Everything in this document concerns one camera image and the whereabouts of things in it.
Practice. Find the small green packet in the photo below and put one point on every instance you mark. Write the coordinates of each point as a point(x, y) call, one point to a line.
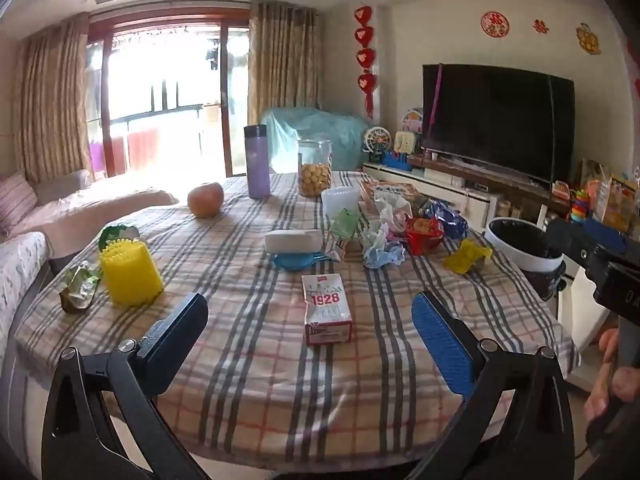
point(344, 225)

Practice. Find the small white fan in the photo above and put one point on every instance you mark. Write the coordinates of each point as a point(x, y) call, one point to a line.
point(377, 142)

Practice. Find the red snack wrapper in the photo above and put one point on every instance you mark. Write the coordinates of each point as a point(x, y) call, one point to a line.
point(424, 235)

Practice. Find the gold wall decoration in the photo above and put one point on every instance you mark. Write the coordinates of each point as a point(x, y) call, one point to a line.
point(588, 38)

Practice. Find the beige curtain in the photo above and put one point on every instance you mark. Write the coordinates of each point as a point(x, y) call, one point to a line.
point(285, 60)
point(50, 100)

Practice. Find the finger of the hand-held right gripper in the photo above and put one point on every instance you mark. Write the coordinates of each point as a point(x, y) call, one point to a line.
point(575, 240)

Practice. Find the pink stick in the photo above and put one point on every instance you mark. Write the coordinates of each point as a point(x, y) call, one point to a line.
point(436, 95)

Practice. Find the toy cash register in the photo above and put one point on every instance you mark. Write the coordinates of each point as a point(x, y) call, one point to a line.
point(560, 190)

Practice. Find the person's right hand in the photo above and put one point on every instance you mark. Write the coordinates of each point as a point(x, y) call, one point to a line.
point(607, 347)

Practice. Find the white foam fruit net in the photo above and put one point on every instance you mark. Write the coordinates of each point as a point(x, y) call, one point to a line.
point(340, 202)

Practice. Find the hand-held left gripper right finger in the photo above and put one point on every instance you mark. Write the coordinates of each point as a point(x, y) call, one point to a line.
point(442, 340)

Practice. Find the colourful toy board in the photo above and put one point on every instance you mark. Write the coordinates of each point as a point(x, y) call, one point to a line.
point(413, 121)

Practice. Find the green and white packet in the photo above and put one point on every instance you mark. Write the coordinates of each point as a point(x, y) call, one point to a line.
point(80, 287)

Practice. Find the wooden framed glass door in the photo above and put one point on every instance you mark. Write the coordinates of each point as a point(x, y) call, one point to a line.
point(225, 85)

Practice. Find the blue foil wrapper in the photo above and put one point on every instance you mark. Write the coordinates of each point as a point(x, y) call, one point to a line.
point(450, 220)

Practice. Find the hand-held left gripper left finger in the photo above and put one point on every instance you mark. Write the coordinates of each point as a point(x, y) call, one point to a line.
point(185, 321)

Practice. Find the plaid tablecloth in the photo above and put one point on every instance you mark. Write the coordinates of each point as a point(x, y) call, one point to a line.
point(225, 260)

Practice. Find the orange apple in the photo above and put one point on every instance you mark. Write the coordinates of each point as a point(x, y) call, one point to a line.
point(205, 200)

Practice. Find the pink covered sofa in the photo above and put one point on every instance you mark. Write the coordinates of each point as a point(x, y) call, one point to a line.
point(75, 210)

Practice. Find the black television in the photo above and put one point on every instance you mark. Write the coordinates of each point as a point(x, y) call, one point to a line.
point(500, 120)

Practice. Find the purple thermos bottle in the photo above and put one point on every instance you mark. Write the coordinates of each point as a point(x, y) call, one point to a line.
point(257, 170)

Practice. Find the blue plastic bag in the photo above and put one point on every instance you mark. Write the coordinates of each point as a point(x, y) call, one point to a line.
point(295, 261)

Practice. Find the yellow foam fruit net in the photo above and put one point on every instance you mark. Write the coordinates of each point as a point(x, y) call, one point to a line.
point(130, 275)

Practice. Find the white foam block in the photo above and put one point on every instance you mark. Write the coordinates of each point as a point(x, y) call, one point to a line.
point(292, 241)

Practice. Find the blue toy base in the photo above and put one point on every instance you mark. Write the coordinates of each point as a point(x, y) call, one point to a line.
point(397, 162)

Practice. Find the glass jar of biscuits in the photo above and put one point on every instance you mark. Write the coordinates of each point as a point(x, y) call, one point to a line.
point(315, 175)

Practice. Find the red heart hanging decoration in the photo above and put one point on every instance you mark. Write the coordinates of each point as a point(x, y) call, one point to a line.
point(364, 35)

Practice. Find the round red paper-cut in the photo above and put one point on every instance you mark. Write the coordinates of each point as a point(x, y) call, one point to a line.
point(495, 24)

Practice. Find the yellow toy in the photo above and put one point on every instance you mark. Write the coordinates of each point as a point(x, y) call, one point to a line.
point(405, 142)

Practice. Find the red and white carton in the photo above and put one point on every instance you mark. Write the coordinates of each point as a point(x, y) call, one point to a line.
point(325, 310)

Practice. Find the teal covered furniture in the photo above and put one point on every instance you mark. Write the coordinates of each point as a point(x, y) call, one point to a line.
point(325, 130)

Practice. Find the small red paper-cut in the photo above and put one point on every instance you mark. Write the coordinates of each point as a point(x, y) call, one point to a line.
point(540, 26)

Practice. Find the white television stand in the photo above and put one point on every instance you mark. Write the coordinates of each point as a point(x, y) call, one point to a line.
point(440, 185)

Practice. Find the crumpled blue white bag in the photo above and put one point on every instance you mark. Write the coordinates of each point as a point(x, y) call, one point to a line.
point(382, 252)

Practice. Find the yellow wrapper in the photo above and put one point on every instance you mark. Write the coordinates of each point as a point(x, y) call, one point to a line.
point(465, 257)

